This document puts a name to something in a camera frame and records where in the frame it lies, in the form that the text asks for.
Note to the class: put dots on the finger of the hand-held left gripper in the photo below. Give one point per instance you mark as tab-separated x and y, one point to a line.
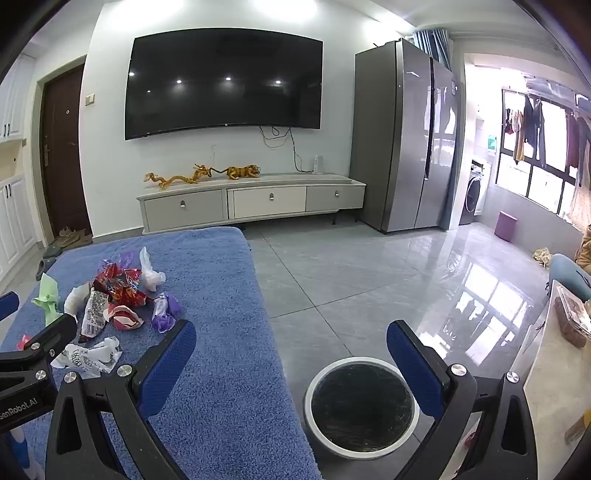
8	305
60	327

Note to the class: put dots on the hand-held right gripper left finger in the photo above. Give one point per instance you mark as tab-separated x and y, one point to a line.
166	364

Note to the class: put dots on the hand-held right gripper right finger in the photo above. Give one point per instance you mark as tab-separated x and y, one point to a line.
415	369

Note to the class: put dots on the small white wrapper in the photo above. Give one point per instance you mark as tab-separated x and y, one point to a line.
76	300

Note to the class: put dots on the green wrapper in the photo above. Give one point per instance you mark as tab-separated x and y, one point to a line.
47	295

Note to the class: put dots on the brown printed packet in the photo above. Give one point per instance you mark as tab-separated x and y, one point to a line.
94	314

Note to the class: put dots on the small pink wrapper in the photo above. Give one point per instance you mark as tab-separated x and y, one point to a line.
23	344

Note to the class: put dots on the white printed paper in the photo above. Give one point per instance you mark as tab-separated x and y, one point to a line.
90	355

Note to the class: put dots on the purple wrapper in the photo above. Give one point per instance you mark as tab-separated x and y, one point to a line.
166	311

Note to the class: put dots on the red and white wrapper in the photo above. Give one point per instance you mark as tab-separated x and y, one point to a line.
125	318

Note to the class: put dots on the white bin with black bag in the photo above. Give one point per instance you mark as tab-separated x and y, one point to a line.
360	406

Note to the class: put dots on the red snack wrapper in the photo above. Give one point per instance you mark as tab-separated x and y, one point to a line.
124	288

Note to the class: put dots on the clear crinkled candy wrapper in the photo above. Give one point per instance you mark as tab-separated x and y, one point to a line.
121	263

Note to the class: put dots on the white plastic bag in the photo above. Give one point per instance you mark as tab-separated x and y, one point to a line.
150	274

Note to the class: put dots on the grey slipper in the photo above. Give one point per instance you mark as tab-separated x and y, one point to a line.
45	266
51	251

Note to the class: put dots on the blue fluffy blanket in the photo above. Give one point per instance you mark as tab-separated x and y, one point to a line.
221	323

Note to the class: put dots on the brown shoe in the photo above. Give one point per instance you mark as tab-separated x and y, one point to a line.
82	236
67	232

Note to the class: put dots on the dark brown door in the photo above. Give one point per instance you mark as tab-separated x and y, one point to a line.
62	152

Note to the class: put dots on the clear plastic food container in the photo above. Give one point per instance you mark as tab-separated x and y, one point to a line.
572	318

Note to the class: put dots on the purple stool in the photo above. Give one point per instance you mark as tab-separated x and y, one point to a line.
505	227

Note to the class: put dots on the yellowish cloth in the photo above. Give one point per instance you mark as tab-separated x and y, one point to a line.
541	257

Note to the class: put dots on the washing machine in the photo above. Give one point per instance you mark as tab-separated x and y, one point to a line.
474	194

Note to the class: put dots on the golden dragon figurine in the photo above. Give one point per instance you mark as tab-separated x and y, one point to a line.
178	177

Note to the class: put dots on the grey white television cabinet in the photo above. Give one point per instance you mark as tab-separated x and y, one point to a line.
258	201

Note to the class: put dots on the brown patterned cloth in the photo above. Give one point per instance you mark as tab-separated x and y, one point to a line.
584	249

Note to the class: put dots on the golden tiger figurine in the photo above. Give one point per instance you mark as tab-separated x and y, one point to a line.
242	172

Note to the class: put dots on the large window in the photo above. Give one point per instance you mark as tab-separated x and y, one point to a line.
542	184

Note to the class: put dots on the small white device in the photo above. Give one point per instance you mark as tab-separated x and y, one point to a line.
317	165

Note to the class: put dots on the grey double-door refrigerator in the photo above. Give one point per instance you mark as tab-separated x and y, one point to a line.
397	138

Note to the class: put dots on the hanging beige garment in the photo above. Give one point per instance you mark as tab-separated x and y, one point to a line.
517	138

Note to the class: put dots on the hanging dark red garment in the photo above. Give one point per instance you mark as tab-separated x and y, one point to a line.
577	143

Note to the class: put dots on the blue curtain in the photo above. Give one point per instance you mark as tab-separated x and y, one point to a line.
434	44

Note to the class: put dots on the white wall cabinets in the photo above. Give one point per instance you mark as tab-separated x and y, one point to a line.
14	207

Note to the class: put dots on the wall light switch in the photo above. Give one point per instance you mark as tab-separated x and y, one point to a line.
90	99

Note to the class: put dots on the green white wall sticker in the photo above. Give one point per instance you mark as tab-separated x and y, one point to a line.
491	143

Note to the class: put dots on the black wall television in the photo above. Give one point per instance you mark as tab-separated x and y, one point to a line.
221	83

